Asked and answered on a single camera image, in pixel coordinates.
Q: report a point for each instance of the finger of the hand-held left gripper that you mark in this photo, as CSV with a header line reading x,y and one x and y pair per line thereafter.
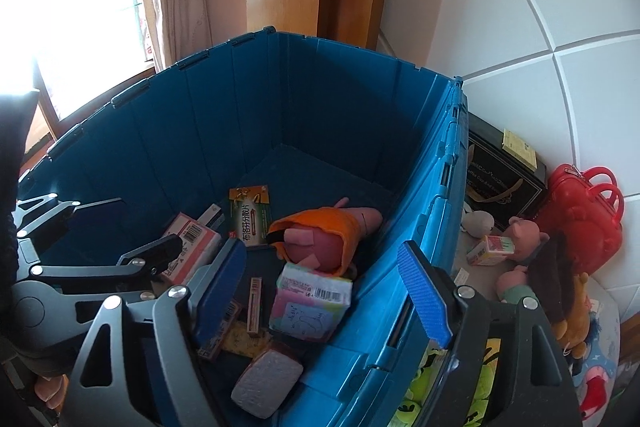
x,y
160,252
100,213

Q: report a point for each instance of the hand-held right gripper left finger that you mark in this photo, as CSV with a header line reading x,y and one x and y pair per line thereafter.
x,y
220,292

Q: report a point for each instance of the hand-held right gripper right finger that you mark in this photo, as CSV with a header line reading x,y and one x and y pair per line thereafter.
x,y
425,292

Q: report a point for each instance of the pink tissue pack white label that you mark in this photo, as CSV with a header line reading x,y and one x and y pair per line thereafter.
x,y
195,247

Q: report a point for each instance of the thin red white box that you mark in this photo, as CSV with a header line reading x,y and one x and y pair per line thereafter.
x,y
255,304

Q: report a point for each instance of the yellow packet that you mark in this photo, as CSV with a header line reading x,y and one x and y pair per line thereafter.
x,y
241,340

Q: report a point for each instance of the white blue ointment box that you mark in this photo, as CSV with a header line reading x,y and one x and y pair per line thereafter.
x,y
212,213

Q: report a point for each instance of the green orange card packet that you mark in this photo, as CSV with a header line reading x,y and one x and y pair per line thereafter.
x,y
250,217

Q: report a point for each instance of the pink green colourful pack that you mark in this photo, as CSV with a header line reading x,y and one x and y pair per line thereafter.
x,y
305,312

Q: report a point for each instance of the white pink floral tissue pack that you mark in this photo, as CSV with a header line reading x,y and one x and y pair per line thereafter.
x,y
267,377

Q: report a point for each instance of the pig plush orange dress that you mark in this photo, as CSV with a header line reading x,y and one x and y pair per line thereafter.
x,y
320,242

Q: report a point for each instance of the blue plastic crate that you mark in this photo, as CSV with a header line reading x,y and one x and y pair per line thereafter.
x,y
350,107

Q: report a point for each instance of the person's left hand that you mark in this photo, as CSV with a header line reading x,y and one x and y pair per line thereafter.
x,y
50,392

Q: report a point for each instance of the small yellow green carton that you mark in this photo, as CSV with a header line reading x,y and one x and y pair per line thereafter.
x,y
492,251

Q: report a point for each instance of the small white plush toy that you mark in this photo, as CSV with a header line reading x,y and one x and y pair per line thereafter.
x,y
477,222

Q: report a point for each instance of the green frog plush toy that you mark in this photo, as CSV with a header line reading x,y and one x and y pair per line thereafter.
x,y
415,402
482,382

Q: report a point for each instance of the small pink pig plush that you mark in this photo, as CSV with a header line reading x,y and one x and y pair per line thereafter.
x,y
527,234

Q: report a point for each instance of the dark brown plush toy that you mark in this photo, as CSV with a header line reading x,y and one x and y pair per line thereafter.
x,y
550,277

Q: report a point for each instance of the black gift box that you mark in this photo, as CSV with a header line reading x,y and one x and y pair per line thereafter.
x,y
500,187

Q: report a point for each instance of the window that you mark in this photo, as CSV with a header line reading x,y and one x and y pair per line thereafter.
x,y
90,7

